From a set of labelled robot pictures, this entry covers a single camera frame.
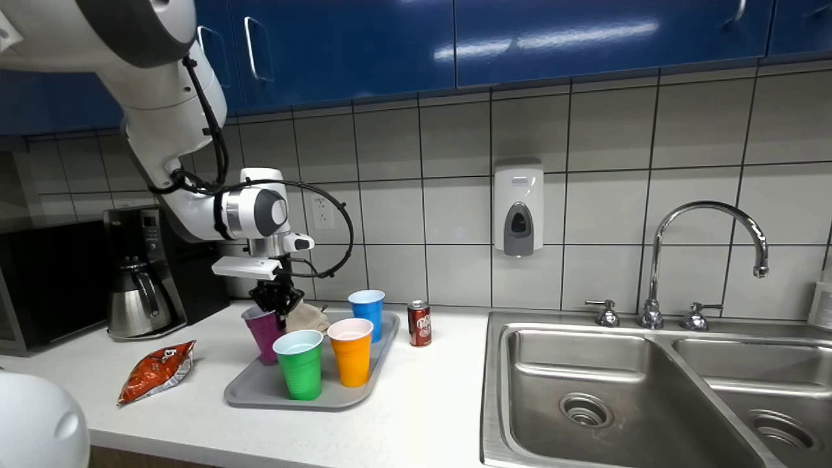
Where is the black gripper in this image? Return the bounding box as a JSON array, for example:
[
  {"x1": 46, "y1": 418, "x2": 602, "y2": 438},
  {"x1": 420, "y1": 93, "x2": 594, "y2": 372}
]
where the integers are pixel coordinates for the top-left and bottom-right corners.
[{"x1": 246, "y1": 264, "x2": 307, "y2": 321}]

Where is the maroon plastic cup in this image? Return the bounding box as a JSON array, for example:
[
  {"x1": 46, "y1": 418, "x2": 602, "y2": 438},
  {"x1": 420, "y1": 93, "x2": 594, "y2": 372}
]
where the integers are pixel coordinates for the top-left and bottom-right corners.
[{"x1": 238, "y1": 304, "x2": 289, "y2": 366}]

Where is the green plastic cup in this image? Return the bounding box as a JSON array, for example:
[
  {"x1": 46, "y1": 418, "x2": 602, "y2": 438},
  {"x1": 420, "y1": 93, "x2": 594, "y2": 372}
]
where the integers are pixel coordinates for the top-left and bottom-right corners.
[{"x1": 269, "y1": 329, "x2": 328, "y2": 403}]

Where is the yellow-orange plastic cup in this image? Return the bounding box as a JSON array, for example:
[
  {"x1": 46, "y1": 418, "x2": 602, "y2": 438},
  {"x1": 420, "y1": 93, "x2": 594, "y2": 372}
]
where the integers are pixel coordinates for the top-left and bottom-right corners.
[{"x1": 324, "y1": 314, "x2": 377, "y2": 390}]

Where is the grey plastic tray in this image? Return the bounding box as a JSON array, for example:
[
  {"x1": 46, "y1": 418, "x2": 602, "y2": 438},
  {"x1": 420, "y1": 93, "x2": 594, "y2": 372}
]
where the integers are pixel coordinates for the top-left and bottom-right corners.
[{"x1": 220, "y1": 307, "x2": 402, "y2": 415}]

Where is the blue plastic cup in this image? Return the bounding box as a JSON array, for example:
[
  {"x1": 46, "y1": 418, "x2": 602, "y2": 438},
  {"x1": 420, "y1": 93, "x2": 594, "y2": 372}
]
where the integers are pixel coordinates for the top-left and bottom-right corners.
[{"x1": 345, "y1": 287, "x2": 388, "y2": 346}]

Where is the orange chips bag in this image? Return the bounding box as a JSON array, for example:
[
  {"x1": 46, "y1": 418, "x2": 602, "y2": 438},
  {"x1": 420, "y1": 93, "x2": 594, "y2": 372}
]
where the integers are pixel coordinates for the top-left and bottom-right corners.
[{"x1": 117, "y1": 339, "x2": 201, "y2": 409}]

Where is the stainless steel coffee carafe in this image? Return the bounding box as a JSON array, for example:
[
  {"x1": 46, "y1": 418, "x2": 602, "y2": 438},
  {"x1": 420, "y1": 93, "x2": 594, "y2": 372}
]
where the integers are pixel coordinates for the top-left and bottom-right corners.
[{"x1": 106, "y1": 257, "x2": 178, "y2": 343}]

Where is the black steel coffee maker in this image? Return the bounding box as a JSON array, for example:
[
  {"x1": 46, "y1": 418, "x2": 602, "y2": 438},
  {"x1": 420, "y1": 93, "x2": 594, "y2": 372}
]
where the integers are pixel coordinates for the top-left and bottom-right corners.
[{"x1": 100, "y1": 203, "x2": 190, "y2": 343}]

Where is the red soda can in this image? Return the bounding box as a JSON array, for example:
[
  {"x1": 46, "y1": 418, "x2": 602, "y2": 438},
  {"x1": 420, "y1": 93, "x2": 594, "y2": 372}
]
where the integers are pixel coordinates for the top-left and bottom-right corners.
[{"x1": 405, "y1": 298, "x2": 433, "y2": 351}]

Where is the black microwave oven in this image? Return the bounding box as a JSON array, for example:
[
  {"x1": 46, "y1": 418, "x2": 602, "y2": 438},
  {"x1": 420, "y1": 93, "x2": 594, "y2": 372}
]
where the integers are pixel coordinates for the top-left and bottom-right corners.
[{"x1": 0, "y1": 220, "x2": 113, "y2": 357}]

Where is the white rounded robot part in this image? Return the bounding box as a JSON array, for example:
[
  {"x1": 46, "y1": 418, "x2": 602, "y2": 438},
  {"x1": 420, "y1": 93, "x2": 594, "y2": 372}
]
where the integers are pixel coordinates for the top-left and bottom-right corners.
[{"x1": 0, "y1": 370, "x2": 93, "y2": 468}]

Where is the stainless steel double sink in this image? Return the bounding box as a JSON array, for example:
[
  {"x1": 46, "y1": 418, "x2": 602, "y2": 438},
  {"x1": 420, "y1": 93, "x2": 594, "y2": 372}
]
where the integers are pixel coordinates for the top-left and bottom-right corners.
[{"x1": 479, "y1": 311, "x2": 832, "y2": 468}]

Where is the chrome gooseneck faucet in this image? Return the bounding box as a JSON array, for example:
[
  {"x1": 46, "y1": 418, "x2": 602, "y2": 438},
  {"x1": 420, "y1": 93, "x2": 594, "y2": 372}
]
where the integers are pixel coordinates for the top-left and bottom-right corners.
[{"x1": 581, "y1": 197, "x2": 773, "y2": 337}]

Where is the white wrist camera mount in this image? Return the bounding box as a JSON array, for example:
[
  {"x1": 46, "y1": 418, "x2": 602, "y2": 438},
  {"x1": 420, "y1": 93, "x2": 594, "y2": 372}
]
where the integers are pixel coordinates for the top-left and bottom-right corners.
[{"x1": 211, "y1": 253, "x2": 286, "y2": 283}]

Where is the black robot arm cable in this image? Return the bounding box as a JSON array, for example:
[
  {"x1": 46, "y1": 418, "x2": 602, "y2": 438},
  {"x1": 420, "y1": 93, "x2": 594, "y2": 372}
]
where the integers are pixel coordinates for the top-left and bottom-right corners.
[{"x1": 146, "y1": 56, "x2": 359, "y2": 281}]

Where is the silver wall cabinet handle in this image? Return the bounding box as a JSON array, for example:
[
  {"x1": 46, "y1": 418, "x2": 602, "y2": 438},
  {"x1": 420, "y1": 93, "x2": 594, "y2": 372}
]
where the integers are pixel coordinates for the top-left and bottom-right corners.
[
  {"x1": 238, "y1": 10, "x2": 273, "y2": 87},
  {"x1": 195, "y1": 25, "x2": 220, "y2": 69}
]

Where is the white wall soap dispenser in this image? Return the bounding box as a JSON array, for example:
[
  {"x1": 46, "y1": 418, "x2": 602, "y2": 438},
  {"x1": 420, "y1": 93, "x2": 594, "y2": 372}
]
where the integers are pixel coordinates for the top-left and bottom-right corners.
[{"x1": 492, "y1": 162, "x2": 545, "y2": 261}]

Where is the blue glossy wall cabinet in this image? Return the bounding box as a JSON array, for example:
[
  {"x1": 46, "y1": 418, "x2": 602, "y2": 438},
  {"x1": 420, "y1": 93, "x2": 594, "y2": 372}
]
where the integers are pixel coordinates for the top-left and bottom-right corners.
[{"x1": 0, "y1": 0, "x2": 832, "y2": 138}]

